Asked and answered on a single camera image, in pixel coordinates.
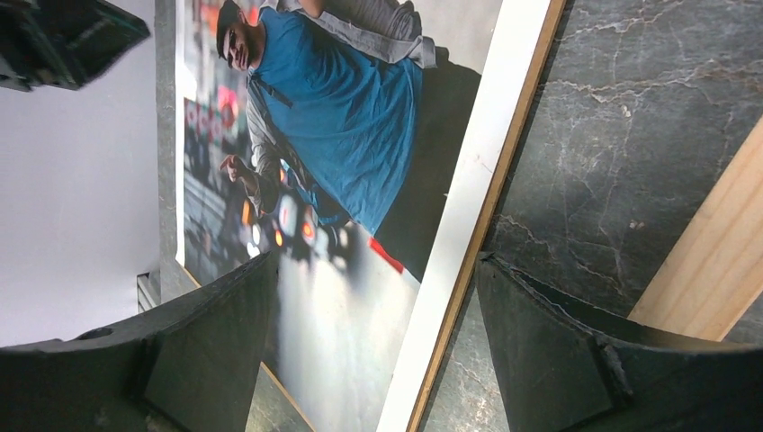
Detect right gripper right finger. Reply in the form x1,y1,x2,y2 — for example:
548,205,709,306
475,253,762,431

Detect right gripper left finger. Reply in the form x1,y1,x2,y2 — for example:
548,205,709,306
1,254,278,431

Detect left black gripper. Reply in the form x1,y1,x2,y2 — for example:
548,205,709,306
1,1,150,92

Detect wooden picture frame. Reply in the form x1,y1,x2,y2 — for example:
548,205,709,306
628,123,762,341

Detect photo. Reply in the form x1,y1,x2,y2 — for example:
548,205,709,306
174,1,564,431

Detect aluminium rail frame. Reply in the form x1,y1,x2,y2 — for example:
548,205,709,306
136,272,161,313

